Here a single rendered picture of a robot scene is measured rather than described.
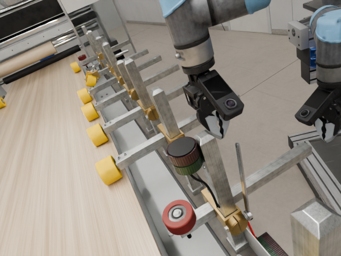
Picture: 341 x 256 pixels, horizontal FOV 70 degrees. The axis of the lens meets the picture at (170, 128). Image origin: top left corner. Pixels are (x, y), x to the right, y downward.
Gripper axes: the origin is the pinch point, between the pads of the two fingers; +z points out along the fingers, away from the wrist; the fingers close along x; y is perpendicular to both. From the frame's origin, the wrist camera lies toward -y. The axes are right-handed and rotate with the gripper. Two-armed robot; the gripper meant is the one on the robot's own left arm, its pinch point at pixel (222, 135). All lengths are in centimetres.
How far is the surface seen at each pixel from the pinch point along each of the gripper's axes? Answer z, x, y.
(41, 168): 10, 58, 49
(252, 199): 101, -29, 46
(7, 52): -17, 87, 244
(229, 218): 13.6, 8.8, -11.3
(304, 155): 16.2, -19.5, -6.0
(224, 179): 1.6, 6.8, -10.6
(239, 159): 2.5, 0.7, -7.4
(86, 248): 10.4, 42.9, 0.7
